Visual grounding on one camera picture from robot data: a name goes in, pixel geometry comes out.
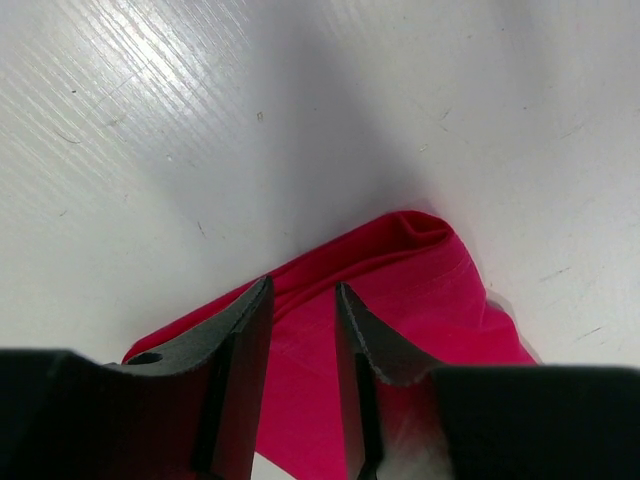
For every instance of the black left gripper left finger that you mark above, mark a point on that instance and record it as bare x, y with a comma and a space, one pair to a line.
186, 409

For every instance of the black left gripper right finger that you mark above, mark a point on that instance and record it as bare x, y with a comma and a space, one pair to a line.
408, 415

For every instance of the red t shirt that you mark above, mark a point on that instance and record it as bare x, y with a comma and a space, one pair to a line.
411, 270

